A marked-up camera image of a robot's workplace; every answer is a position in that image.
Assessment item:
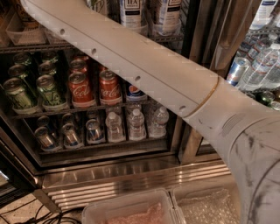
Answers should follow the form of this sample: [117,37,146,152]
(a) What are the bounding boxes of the right white tea bottle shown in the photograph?
[153,0,182,36]

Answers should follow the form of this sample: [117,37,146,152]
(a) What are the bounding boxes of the left water bottle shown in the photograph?
[105,112,125,143]

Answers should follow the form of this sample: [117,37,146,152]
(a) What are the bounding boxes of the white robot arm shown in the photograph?
[20,0,280,224]

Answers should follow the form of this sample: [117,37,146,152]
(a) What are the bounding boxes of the front right Red Bull can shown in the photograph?
[86,119,104,144]

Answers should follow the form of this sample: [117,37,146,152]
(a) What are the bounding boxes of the front left Red Bull can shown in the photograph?
[34,127,59,151]

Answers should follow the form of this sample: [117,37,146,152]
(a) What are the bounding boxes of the black floor cables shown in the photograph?
[0,198,82,224]

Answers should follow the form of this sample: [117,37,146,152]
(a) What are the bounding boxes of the front left Pepsi can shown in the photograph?
[126,83,147,101]

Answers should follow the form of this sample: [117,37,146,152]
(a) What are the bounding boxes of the front middle Red Bull can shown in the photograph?
[62,123,82,149]

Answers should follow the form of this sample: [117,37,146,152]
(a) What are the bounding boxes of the right water bottle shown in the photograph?
[148,106,169,138]

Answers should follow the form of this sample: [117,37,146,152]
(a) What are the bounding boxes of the water bottle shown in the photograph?
[148,106,169,138]
[129,108,146,141]
[105,112,125,143]

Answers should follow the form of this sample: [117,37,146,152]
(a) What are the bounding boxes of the front right Coca-Cola can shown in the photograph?
[99,70,122,105]

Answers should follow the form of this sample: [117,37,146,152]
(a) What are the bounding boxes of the front left Coca-Cola can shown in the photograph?
[68,72,95,108]

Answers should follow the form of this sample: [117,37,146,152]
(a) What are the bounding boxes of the right clear plastic bin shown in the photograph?
[170,175,241,224]

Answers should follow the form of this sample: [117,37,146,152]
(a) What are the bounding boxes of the coca-cola can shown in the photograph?
[68,72,95,108]
[99,70,122,105]

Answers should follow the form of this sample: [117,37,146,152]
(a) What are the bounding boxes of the front left green can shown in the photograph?
[3,78,38,110]

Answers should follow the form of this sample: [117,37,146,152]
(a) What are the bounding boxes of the middle water bottle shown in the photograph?
[129,108,146,141]

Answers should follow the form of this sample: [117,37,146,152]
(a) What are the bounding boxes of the clear plastic bin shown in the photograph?
[170,175,241,224]
[81,188,178,224]

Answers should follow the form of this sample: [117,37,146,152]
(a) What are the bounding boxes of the Red Bull can behind glass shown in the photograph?
[227,57,250,86]

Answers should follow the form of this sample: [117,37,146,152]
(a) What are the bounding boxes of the left clear plastic bin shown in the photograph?
[81,188,178,224]

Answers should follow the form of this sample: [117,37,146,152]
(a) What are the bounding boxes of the green can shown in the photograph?
[36,74,67,111]
[3,78,38,110]

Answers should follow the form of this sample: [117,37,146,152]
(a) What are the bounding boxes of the steel fridge door frame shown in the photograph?
[170,0,263,165]

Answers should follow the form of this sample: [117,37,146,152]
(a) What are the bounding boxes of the left white tea bottle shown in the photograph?
[119,0,148,36]

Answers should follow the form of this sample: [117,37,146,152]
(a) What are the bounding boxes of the right 7up bottle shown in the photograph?
[86,0,107,16]

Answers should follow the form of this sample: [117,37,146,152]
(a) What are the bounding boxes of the white tea bottle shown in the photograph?
[153,0,182,36]
[119,0,148,36]

